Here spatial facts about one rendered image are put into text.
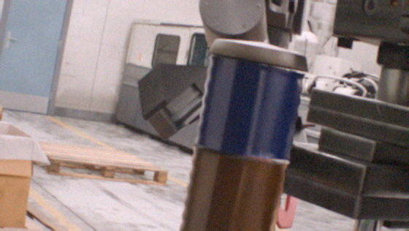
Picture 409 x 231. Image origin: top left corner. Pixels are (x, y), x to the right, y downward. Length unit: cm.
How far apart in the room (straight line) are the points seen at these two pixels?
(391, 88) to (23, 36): 1114
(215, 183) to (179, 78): 39
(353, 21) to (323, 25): 851
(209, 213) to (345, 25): 31
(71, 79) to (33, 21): 111
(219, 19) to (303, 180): 18
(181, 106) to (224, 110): 38
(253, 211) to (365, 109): 27
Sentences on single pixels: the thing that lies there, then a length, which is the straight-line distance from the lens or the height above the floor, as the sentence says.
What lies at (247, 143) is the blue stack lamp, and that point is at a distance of 29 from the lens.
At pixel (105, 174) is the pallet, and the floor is 5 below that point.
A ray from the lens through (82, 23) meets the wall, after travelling 1196.
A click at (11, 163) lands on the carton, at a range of 406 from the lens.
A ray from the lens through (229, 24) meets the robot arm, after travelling 66.
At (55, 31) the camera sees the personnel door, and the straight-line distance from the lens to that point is 1179.
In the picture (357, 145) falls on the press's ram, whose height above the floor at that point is 115.
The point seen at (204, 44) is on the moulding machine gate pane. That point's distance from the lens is 998.
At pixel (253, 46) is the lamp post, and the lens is 29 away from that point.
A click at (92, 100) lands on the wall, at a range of 1212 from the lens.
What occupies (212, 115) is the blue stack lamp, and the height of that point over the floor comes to 117.
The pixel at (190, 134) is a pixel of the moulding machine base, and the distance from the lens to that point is 997.
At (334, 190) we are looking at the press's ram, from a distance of 52.
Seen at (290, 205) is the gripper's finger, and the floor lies 108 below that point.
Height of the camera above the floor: 119
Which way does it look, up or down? 4 degrees down
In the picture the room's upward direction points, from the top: 10 degrees clockwise
